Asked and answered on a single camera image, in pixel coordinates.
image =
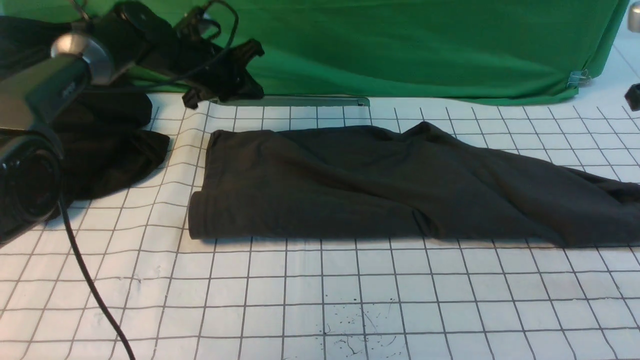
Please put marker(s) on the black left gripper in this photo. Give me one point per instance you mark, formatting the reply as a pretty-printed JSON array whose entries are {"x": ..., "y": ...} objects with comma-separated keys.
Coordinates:
[{"x": 225, "y": 77}]

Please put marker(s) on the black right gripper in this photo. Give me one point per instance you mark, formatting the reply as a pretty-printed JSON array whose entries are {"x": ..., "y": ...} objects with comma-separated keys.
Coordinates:
[{"x": 632, "y": 97}]

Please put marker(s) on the gray long-sleeved shirt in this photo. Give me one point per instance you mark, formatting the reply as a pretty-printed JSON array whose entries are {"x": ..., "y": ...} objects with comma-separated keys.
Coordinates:
[{"x": 367, "y": 182}]

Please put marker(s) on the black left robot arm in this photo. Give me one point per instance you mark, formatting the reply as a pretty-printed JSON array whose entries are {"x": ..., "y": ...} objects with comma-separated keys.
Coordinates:
[{"x": 128, "y": 49}]

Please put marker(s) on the metal binder clip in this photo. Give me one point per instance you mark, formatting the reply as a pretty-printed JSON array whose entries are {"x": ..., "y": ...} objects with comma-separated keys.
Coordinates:
[{"x": 577, "y": 79}]

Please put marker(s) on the gray metal strip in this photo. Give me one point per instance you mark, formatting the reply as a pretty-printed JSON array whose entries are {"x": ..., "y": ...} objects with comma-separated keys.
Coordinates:
[{"x": 298, "y": 101}]

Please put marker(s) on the black crumpled cloth pile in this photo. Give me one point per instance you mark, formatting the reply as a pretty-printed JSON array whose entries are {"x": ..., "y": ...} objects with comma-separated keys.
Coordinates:
[{"x": 106, "y": 147}]

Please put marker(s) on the green backdrop cloth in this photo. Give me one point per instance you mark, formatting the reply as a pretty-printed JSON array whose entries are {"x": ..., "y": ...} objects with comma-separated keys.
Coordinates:
[{"x": 490, "y": 52}]

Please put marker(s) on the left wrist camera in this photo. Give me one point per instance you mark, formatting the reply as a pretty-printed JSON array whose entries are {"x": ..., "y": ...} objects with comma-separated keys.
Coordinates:
[{"x": 195, "y": 26}]

